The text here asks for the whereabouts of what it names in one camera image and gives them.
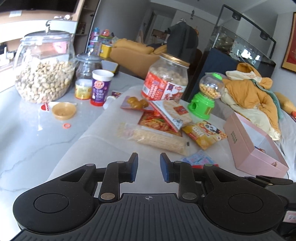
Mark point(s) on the white bottle cap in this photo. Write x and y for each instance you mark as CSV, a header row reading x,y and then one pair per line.
x,y
108,101

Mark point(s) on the pink gift box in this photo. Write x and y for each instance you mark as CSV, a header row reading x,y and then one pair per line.
x,y
254,152

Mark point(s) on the blue pink candy bag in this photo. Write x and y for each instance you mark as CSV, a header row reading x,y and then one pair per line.
x,y
199,159

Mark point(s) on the long rice crisp packet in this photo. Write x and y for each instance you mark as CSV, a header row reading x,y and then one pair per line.
x,y
154,138

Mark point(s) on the large glass peanut jar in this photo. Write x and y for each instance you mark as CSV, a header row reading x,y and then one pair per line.
x,y
44,66

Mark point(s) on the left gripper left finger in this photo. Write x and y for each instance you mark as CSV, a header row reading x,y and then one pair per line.
x,y
68,201

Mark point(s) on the black television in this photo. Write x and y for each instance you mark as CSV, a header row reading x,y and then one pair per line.
x,y
45,5

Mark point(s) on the yellow orange blanket pile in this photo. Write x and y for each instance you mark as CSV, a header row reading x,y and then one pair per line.
x,y
250,95

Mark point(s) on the rice cracker packet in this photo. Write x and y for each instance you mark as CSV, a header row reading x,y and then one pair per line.
x,y
174,114

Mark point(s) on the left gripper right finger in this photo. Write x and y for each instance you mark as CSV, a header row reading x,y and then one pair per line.
x,y
230,202

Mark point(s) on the framed red picture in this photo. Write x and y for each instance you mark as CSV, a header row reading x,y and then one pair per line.
x,y
289,59

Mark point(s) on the yellow round snacks packet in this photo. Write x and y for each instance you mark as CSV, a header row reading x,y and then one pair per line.
x,y
132,102

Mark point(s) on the plastic peanut jar gold lid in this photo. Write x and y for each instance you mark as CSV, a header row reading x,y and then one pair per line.
x,y
166,79

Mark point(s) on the yellow panda snack packet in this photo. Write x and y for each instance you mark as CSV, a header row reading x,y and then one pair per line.
x,y
204,134

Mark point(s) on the small glass jar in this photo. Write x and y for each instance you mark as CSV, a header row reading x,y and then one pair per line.
x,y
85,63

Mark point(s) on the dark jacket on stand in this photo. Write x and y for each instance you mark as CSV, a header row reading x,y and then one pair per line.
x,y
182,42

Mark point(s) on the purple white drink cup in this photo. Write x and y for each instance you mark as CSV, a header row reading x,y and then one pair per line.
x,y
101,80

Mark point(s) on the green gumball machine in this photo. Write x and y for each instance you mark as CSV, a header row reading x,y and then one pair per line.
x,y
211,88

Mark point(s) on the red chicken snack pouch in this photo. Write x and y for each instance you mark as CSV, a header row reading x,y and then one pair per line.
x,y
150,120

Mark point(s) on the white table cloth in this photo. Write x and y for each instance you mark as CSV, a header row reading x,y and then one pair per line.
x,y
105,142

